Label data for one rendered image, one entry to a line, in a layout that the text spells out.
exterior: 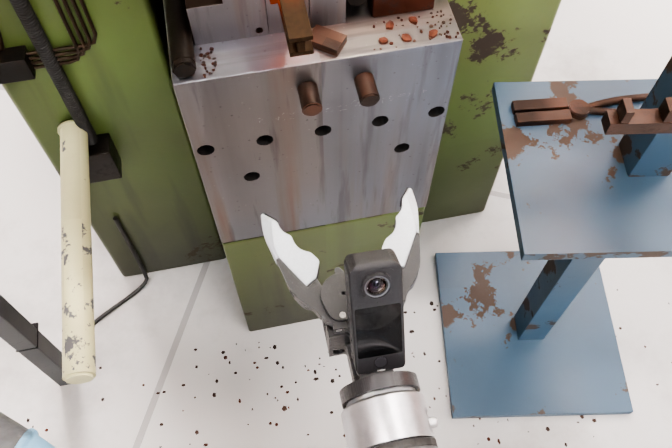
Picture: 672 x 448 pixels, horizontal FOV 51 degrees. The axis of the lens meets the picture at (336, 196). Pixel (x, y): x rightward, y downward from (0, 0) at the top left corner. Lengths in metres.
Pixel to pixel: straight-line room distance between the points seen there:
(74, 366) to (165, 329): 0.70
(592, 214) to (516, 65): 0.43
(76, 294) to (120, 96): 0.34
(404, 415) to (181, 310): 1.20
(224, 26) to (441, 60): 0.29
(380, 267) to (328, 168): 0.56
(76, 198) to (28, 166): 0.90
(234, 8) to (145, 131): 0.47
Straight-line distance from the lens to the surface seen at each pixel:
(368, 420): 0.62
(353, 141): 1.08
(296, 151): 1.07
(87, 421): 1.74
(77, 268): 1.13
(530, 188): 1.05
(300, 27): 0.83
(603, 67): 2.26
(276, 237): 0.68
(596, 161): 1.11
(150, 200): 1.52
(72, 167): 1.23
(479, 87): 1.41
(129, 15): 1.11
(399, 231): 0.69
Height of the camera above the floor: 1.61
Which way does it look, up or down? 60 degrees down
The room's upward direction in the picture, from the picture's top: straight up
